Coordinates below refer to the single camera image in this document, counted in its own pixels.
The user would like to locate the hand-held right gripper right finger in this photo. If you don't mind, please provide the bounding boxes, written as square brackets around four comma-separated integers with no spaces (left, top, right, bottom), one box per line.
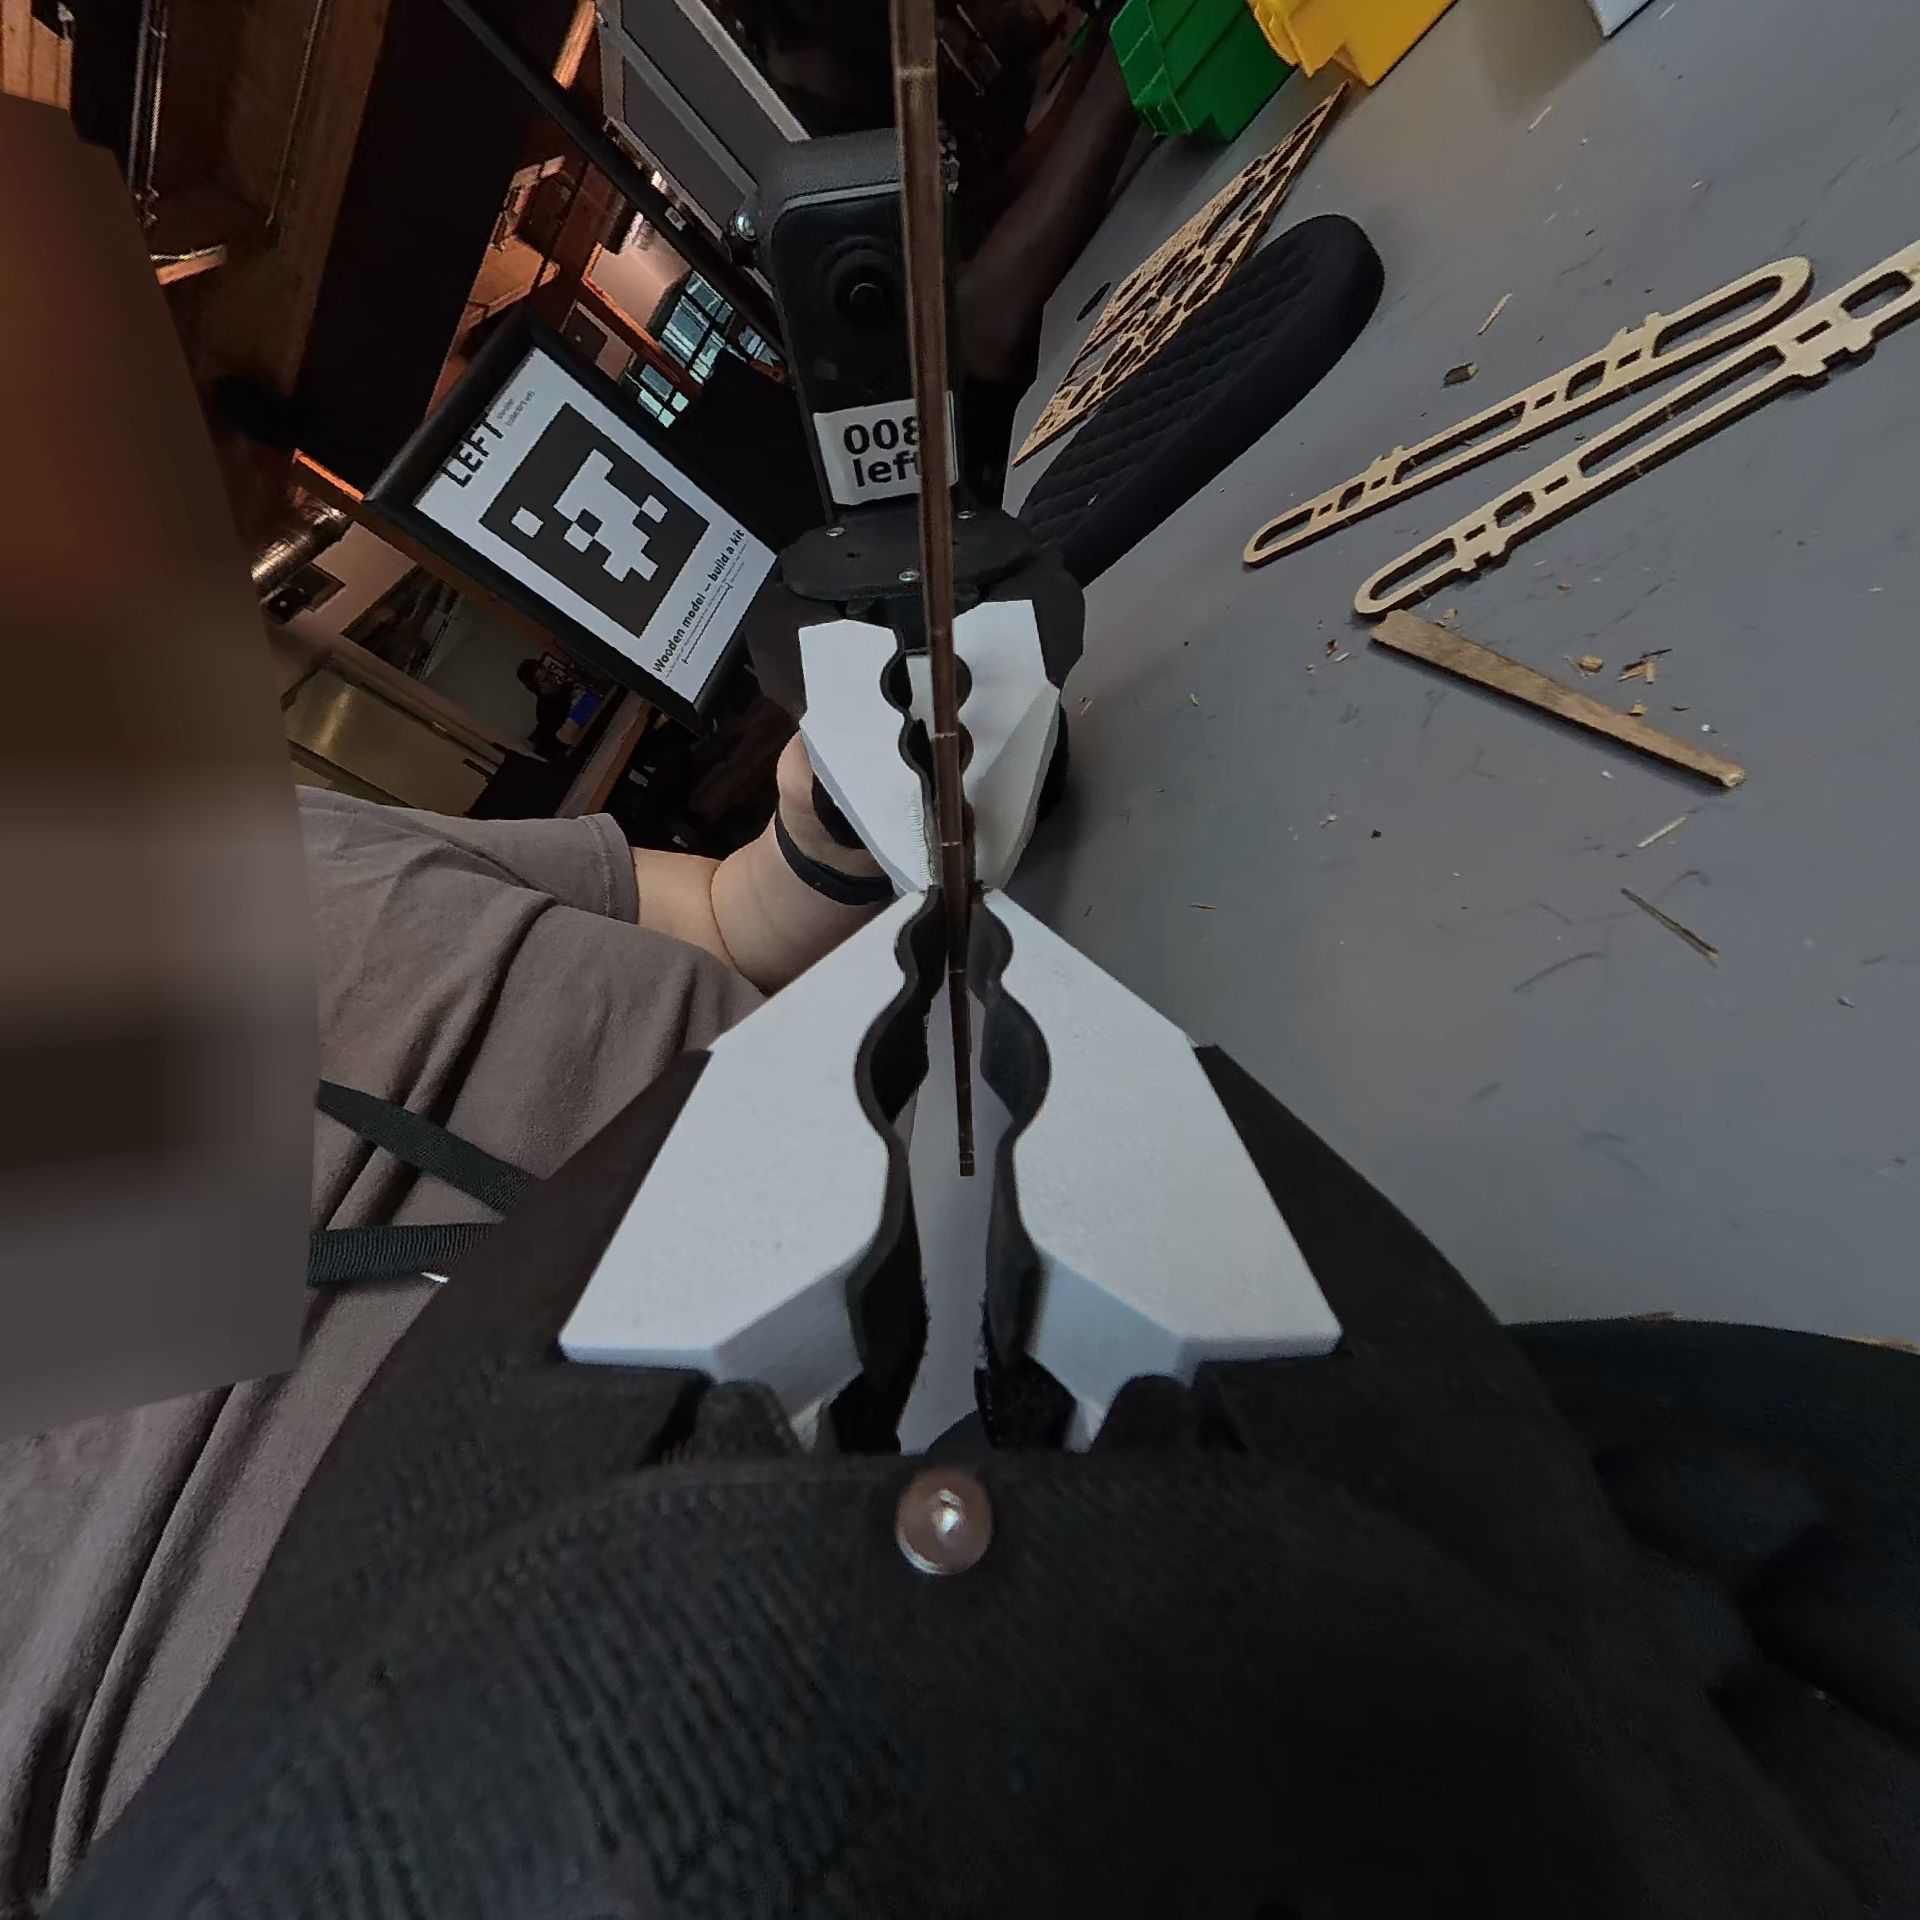
[972,887,1341,1449]

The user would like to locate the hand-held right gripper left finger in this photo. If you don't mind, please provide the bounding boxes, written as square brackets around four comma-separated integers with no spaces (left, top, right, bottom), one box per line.
[558,887,939,1449]

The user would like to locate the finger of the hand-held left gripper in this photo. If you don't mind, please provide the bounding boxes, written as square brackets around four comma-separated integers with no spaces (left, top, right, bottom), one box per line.
[944,598,1059,887]
[795,618,944,889]

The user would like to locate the laser-cut wooden parts sheet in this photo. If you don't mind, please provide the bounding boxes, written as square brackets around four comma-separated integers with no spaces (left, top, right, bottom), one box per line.
[1012,82,1349,470]
[886,0,980,1175]

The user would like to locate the person's left forearm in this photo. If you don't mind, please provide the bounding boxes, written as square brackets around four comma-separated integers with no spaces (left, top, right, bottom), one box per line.
[626,838,921,993]

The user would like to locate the person's left hand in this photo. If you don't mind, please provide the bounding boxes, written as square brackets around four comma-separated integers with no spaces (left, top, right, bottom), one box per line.
[772,730,860,859]

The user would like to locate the framed left marker sign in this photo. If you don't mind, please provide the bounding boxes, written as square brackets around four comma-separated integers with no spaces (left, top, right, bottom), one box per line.
[363,306,781,730]

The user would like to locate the black quilted cushion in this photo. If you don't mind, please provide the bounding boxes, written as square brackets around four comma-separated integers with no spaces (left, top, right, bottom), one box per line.
[1009,214,1385,584]

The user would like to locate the green storage bin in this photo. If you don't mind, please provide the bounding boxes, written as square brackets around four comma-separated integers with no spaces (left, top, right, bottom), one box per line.
[1110,0,1298,144]

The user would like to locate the tapered wooden stick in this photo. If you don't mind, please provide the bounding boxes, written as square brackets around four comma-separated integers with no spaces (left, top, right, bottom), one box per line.
[1370,607,1749,793]

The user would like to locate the thin wood sliver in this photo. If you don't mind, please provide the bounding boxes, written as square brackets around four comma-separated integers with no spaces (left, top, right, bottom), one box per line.
[1621,883,1723,966]

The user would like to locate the yellow storage bin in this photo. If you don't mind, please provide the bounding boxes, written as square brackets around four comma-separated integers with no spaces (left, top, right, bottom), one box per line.
[1249,0,1456,85]

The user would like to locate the scattered wood chips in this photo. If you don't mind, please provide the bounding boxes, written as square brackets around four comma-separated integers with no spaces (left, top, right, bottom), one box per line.
[1320,607,1718,735]

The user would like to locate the slotted wooden strip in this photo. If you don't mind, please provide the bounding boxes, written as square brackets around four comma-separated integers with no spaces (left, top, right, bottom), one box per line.
[1353,239,1920,618]
[1241,255,1814,571]

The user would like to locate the black webbing strap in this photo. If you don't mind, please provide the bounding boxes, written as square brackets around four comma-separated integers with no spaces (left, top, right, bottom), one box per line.
[307,1222,497,1289]
[316,1078,540,1214]

